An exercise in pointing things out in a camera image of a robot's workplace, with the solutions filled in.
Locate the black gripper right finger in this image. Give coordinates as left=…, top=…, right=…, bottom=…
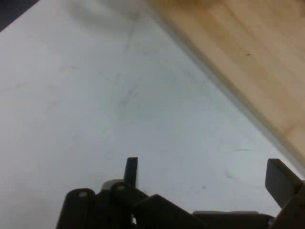
left=265, top=158, right=305, bottom=229

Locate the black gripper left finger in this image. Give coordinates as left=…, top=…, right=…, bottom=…
left=56, top=157, right=206, bottom=229

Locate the white plastic board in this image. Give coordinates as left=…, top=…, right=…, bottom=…
left=0, top=0, right=305, bottom=229

